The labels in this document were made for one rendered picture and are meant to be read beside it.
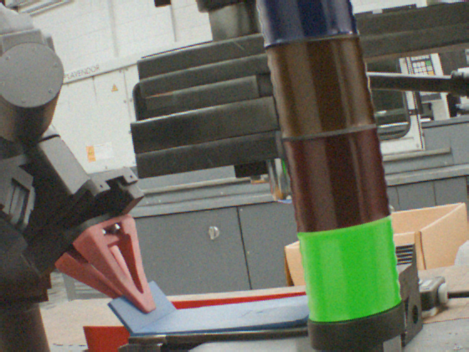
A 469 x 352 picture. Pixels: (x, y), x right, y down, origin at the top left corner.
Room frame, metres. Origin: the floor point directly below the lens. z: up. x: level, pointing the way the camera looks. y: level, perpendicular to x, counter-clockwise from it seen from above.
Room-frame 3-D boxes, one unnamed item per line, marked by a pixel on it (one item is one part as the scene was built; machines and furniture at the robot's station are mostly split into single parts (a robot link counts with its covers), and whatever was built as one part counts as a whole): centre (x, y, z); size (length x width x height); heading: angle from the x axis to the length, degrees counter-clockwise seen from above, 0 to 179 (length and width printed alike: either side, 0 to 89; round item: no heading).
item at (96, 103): (6.28, -0.18, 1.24); 2.95 x 0.98 x 0.90; 59
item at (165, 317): (0.70, 0.02, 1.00); 0.15 x 0.07 x 0.03; 64
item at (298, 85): (0.37, -0.04, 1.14); 0.04 x 0.04 x 0.03
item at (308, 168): (0.37, -0.04, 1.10); 0.04 x 0.04 x 0.03
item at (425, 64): (5.11, -1.15, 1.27); 0.23 x 0.18 x 0.38; 149
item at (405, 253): (0.88, -0.13, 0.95); 0.06 x 0.03 x 0.09; 153
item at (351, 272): (0.37, -0.04, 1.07); 0.04 x 0.04 x 0.03
